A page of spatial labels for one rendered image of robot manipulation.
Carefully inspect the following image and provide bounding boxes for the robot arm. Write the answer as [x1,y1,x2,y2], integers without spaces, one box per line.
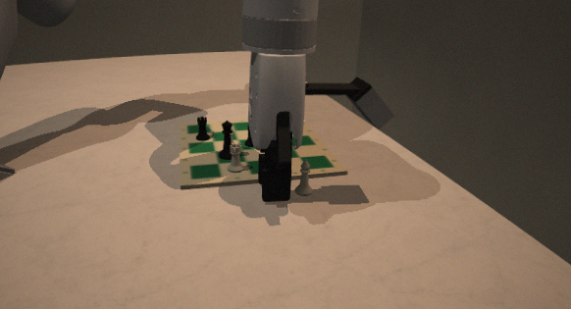
[0,0,394,129]

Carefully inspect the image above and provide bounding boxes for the green and cream chessboard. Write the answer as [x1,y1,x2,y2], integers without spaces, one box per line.
[179,120,347,190]

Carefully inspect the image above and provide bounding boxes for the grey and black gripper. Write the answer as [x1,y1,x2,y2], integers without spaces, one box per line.
[242,43,316,202]

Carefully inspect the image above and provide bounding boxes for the white rook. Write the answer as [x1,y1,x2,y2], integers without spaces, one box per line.
[228,144,244,173]

